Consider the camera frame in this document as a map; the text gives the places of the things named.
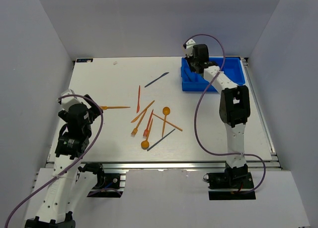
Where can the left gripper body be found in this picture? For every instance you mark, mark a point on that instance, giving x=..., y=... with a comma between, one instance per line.
x=93, y=112

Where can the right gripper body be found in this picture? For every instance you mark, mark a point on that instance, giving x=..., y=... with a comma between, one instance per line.
x=192, y=62

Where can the dark blue chopstick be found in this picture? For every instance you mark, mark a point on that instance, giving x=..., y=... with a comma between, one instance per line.
x=156, y=143

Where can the yellow fork near left arm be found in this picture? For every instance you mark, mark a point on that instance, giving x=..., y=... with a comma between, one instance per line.
x=113, y=107

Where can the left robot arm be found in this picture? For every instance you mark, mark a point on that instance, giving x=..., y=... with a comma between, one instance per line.
x=70, y=182

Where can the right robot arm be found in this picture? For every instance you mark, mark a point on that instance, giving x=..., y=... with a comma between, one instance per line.
x=234, y=108

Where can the blue compartment tray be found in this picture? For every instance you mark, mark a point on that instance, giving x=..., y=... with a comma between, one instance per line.
x=232, y=69

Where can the dark blue plastic knife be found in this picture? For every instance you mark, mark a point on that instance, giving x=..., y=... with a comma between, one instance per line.
x=153, y=81

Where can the orange plastic knife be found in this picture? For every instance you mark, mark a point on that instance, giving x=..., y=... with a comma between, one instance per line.
x=145, y=109

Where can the dark label sticker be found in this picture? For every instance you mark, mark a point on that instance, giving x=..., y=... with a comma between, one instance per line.
x=84, y=60

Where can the orange plastic fork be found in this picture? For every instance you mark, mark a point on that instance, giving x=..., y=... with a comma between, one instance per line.
x=135, y=130

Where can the red plastic knife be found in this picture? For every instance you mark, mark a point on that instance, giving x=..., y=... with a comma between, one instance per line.
x=138, y=99

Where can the red plastic fork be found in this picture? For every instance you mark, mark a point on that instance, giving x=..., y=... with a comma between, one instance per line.
x=146, y=131

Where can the orange chopstick diagonal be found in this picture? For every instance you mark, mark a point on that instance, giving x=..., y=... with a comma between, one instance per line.
x=168, y=122

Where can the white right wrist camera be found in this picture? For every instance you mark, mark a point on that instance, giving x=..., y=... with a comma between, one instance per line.
x=188, y=47

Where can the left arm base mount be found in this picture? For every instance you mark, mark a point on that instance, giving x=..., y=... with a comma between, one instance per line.
x=108, y=184

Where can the aluminium table rail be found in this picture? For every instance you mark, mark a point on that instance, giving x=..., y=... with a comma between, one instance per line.
x=271, y=164

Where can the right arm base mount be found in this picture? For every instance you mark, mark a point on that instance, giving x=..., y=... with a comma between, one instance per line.
x=232, y=184

